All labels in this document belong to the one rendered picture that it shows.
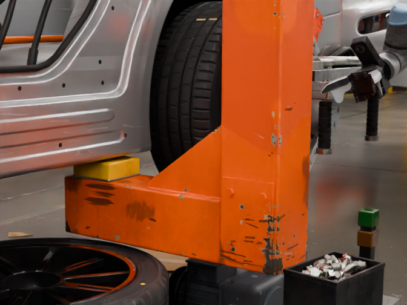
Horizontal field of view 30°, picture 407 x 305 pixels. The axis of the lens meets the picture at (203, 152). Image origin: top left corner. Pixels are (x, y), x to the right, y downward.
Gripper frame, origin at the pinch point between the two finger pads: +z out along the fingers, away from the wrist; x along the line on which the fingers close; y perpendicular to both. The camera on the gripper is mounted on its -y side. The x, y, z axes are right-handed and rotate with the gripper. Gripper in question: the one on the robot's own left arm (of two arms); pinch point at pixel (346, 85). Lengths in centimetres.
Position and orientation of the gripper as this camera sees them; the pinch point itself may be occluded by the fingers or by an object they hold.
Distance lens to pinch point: 193.7
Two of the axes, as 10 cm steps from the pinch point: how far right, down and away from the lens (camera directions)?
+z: -5.7, 3.7, -7.4
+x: -7.6, 1.1, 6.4
